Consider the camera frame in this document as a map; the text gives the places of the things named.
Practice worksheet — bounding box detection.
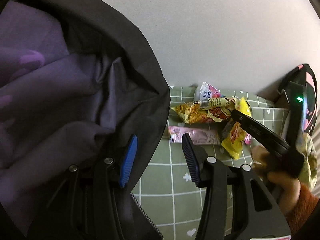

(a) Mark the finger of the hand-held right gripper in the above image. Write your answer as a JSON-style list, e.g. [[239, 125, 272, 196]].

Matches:
[[231, 109, 292, 155]]

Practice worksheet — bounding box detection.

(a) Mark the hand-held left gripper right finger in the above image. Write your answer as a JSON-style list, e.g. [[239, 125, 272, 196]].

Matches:
[[181, 133, 292, 240]]

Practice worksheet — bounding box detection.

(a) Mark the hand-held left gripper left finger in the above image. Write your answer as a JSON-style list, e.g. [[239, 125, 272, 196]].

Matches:
[[47, 134, 138, 240]]

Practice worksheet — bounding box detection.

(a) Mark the pink wafer wrapper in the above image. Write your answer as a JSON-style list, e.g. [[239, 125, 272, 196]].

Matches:
[[168, 126, 222, 145]]

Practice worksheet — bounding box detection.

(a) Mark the bright yellow snack packet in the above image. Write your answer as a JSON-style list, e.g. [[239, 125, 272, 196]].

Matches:
[[221, 97, 252, 160]]

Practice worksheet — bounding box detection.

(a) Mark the bin with yellow bag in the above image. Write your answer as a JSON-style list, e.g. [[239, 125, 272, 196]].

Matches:
[[295, 132, 318, 188]]

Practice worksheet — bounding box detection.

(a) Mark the yellow gold noodle wrapper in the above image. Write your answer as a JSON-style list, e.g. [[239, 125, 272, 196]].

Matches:
[[171, 97, 240, 125]]

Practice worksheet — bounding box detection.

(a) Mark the white pink packet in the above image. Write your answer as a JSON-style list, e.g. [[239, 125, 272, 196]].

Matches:
[[194, 82, 227, 103]]

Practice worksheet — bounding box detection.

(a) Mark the person's right forearm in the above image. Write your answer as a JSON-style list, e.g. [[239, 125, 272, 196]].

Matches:
[[282, 184, 317, 230]]

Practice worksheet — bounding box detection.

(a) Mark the person's right hand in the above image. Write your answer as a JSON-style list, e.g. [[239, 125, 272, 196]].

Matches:
[[251, 145, 302, 213]]

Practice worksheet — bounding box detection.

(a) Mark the green checked bed sheet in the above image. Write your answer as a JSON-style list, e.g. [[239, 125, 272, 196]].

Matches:
[[130, 85, 293, 240]]

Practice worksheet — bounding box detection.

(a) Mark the black pink printed blanket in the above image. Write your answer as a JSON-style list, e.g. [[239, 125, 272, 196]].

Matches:
[[276, 64, 320, 134]]

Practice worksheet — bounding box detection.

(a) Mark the purple and black jacket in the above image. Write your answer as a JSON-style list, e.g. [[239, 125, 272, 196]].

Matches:
[[0, 0, 172, 240]]

